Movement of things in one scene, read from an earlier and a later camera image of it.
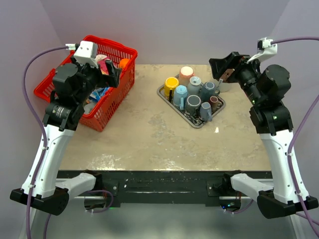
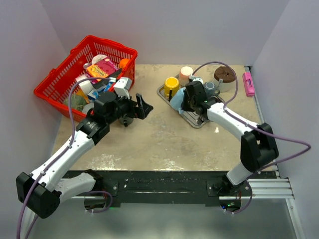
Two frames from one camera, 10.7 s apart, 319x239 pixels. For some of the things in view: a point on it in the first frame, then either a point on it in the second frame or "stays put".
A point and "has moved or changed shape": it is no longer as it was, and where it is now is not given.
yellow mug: (170, 84) stays put
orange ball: (123, 62) stays put
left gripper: (112, 79) → (143, 108)
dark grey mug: (193, 105) has moved or changed shape
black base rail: (167, 188) stays put
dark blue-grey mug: (208, 90) stays put
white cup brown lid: (224, 86) stays put
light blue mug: (180, 96) has moved or changed shape
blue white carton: (97, 93) stays put
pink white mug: (185, 72) stays put
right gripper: (220, 65) → (185, 107)
